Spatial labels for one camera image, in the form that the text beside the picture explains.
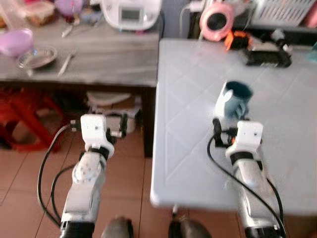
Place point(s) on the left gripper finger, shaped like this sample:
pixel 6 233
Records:
pixel 124 125

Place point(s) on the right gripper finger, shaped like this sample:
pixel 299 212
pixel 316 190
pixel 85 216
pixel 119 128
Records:
pixel 217 130

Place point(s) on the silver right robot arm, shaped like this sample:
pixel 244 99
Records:
pixel 252 193

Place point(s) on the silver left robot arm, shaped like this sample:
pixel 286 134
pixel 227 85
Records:
pixel 84 188

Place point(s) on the white plastic bin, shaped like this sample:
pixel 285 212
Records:
pixel 114 106

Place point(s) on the blue ceramic mug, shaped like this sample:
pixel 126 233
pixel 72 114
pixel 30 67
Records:
pixel 232 101

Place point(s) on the white plastic folding table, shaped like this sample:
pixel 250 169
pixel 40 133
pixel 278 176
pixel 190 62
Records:
pixel 287 124

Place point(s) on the grey top wooden table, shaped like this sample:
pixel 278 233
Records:
pixel 74 84

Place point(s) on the silver metal fork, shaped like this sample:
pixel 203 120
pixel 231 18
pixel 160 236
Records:
pixel 67 62

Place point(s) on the black flat device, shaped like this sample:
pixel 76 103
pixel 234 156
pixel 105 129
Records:
pixel 267 57

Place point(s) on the red plastic stool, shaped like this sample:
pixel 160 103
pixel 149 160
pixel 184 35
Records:
pixel 25 106

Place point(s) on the orange and black device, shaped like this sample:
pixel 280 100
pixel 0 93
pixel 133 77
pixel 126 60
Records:
pixel 235 40

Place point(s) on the grey left robot foot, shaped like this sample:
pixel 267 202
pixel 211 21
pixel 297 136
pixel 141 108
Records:
pixel 116 229

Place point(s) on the grey robot foot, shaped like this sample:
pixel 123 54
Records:
pixel 116 229
pixel 193 230

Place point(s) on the grey right robot foot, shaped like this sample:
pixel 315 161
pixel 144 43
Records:
pixel 193 230

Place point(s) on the round metal plate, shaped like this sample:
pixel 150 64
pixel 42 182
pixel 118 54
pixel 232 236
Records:
pixel 37 57

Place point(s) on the pink round appliance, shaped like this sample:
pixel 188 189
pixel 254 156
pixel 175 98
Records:
pixel 205 22

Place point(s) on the small metal kitchen tool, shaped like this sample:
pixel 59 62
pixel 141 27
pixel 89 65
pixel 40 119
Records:
pixel 69 29

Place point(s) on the white kitchen appliance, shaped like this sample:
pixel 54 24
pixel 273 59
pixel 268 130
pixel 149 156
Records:
pixel 131 15

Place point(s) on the purple plastic container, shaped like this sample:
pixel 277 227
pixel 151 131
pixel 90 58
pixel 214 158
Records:
pixel 69 6

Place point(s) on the pink plastic bowl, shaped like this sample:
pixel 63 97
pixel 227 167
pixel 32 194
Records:
pixel 14 42

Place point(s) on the clear food container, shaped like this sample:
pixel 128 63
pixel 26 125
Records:
pixel 39 12

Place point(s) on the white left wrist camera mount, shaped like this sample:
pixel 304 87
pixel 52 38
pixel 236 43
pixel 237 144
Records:
pixel 93 130

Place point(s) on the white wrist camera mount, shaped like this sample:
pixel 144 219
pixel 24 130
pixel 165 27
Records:
pixel 248 135
pixel 93 130

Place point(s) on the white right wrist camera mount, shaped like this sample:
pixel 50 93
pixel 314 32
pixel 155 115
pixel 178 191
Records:
pixel 248 135

